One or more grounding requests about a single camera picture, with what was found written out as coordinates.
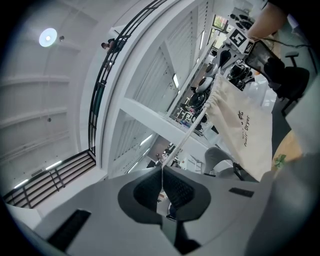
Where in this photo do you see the white metal shelving rack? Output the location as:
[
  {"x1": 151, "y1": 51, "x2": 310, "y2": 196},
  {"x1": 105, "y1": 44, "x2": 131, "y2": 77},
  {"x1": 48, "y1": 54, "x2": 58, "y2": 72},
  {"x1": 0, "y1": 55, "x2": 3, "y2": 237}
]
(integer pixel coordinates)
[{"x1": 159, "y1": 49, "x2": 251, "y2": 141}]

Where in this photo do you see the black mezzanine railing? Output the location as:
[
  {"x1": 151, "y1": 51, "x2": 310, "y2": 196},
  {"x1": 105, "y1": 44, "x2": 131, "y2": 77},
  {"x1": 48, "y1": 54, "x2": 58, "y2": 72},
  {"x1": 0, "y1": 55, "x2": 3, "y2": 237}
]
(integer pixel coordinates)
[{"x1": 1, "y1": 0, "x2": 168, "y2": 210}]

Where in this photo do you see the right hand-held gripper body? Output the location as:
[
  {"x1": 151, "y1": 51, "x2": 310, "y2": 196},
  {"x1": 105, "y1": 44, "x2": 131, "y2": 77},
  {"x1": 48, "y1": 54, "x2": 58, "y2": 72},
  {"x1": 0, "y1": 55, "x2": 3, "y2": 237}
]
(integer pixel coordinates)
[{"x1": 223, "y1": 26, "x2": 256, "y2": 60}]

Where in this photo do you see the black mesh office chair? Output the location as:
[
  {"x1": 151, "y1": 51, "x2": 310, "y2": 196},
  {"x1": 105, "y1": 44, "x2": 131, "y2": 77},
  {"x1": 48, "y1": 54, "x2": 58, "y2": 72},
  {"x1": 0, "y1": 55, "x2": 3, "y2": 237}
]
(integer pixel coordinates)
[{"x1": 246, "y1": 39, "x2": 311, "y2": 117}]

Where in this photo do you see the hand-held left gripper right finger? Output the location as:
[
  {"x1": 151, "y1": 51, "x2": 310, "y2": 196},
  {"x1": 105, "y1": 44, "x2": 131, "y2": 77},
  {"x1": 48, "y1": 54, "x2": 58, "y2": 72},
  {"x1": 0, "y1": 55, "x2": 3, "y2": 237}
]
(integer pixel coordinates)
[{"x1": 162, "y1": 166, "x2": 259, "y2": 254}]

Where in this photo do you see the round wooden table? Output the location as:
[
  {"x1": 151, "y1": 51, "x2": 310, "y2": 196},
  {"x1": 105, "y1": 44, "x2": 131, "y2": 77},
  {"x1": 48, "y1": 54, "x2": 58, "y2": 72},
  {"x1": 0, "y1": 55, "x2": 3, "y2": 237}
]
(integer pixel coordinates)
[{"x1": 272, "y1": 129, "x2": 305, "y2": 173}]

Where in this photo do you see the cream drawstring cloth bag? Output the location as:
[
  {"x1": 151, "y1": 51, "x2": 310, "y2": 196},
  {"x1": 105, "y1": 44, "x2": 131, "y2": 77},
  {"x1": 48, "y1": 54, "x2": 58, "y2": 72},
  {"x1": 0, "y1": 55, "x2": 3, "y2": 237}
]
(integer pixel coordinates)
[{"x1": 159, "y1": 73, "x2": 274, "y2": 183}]

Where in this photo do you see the round ceiling lamp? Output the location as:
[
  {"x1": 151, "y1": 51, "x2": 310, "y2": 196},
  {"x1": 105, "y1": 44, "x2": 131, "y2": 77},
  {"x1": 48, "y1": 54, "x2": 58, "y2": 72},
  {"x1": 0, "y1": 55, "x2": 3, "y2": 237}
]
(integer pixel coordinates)
[{"x1": 38, "y1": 27, "x2": 58, "y2": 48}]

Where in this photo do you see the person's right forearm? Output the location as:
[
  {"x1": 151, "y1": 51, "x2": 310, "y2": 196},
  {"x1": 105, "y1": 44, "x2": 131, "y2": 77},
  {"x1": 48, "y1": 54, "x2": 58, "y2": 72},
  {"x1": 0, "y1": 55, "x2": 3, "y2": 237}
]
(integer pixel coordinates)
[{"x1": 246, "y1": 0, "x2": 288, "y2": 41}]

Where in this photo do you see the grey chair with black frame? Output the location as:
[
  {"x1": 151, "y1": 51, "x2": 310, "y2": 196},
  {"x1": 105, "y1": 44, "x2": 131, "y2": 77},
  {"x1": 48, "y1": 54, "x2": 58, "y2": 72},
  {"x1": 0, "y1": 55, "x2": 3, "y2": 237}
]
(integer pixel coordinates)
[{"x1": 204, "y1": 146, "x2": 247, "y2": 181}]

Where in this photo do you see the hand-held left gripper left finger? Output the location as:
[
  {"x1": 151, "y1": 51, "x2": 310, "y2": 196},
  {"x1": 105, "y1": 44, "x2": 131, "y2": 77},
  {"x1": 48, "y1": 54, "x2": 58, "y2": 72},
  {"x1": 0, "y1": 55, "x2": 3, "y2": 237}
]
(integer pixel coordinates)
[{"x1": 33, "y1": 165, "x2": 181, "y2": 256}]

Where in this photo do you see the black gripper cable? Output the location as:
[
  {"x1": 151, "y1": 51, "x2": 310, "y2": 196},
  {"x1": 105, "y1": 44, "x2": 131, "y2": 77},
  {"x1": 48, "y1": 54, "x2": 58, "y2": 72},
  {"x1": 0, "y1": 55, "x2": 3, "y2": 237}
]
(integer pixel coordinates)
[{"x1": 259, "y1": 36, "x2": 313, "y2": 50}]

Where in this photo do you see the group of round cooking appliances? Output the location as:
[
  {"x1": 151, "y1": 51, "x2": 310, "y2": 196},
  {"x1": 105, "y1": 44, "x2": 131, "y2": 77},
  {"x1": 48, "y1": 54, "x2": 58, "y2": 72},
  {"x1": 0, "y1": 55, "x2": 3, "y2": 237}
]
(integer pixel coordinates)
[{"x1": 179, "y1": 57, "x2": 256, "y2": 126}]

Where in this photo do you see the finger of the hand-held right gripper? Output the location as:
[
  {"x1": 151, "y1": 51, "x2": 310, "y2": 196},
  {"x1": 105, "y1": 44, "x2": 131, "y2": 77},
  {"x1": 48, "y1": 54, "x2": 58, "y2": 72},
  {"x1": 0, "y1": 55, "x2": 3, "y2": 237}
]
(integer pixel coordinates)
[{"x1": 215, "y1": 46, "x2": 238, "y2": 75}]

